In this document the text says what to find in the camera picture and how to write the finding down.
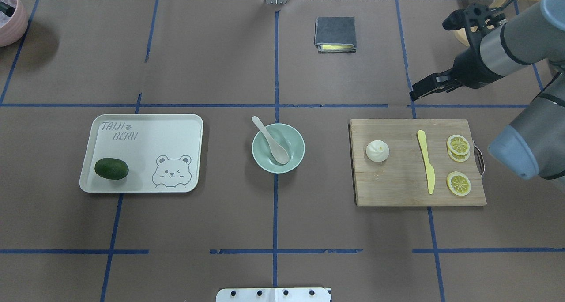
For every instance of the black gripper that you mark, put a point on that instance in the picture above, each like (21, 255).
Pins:
(468, 71)

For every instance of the white steamed bun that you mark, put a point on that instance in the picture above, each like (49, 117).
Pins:
(377, 151)

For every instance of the white ceramic soup spoon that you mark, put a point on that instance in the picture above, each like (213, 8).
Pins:
(277, 151)

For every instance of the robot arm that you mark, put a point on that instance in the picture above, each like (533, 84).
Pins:
(532, 145)

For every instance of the light green bowl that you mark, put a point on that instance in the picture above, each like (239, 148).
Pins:
(289, 138)

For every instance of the pink mixing bowl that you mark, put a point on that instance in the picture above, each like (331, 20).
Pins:
(13, 27)

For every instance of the top lemon slice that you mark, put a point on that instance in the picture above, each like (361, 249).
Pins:
(458, 145)

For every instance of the lower stacked lemon slice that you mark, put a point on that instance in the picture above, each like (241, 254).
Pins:
(458, 158)

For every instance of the yellow plastic knife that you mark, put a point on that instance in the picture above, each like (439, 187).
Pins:
(429, 169)

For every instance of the single lemon slice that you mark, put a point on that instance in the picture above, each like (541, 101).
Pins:
(458, 183)

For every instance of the bamboo cutting board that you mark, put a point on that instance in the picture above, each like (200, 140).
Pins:
(401, 179)

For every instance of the grey folded cloth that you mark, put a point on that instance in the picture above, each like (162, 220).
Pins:
(335, 35)

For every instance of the white bear serving tray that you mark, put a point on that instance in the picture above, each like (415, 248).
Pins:
(162, 152)

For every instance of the dark green avocado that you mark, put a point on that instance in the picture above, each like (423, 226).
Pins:
(112, 169)

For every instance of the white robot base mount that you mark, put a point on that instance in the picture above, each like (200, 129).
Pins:
(275, 294)

